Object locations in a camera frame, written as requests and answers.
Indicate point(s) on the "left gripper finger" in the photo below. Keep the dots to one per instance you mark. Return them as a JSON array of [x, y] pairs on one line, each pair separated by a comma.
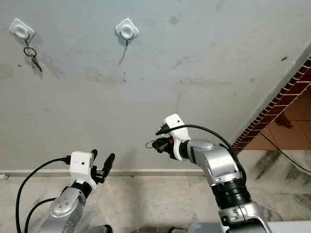
[[109, 163], [94, 154]]

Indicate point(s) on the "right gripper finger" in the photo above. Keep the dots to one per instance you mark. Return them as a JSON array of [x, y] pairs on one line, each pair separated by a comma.
[[159, 141], [161, 148]]

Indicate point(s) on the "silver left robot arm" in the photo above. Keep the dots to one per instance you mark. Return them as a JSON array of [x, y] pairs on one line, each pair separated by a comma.
[[67, 208]]

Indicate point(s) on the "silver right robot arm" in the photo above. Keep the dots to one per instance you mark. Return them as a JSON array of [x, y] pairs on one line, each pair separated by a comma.
[[221, 162]]

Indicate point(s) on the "white skirting strip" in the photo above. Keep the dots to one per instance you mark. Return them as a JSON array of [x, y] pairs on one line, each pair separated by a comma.
[[141, 171]]

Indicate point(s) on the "small white plug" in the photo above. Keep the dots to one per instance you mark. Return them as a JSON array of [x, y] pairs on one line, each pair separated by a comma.
[[5, 176]]

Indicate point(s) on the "light grey box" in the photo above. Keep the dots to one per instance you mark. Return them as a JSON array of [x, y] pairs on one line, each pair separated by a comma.
[[291, 228]]

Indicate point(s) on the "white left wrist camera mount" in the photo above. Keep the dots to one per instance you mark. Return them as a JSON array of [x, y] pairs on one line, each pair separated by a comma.
[[80, 165]]

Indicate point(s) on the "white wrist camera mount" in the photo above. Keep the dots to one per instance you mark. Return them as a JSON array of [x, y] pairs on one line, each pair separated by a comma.
[[176, 126], [80, 165]]

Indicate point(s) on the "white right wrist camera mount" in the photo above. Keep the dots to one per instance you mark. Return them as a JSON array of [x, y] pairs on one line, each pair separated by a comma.
[[176, 126]]

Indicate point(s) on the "white adhesive wall hook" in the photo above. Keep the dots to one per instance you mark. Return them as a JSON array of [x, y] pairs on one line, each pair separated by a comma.
[[127, 30], [21, 30]]

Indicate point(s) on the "red brick wall edge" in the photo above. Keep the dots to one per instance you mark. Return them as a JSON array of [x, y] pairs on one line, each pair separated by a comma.
[[282, 92]]

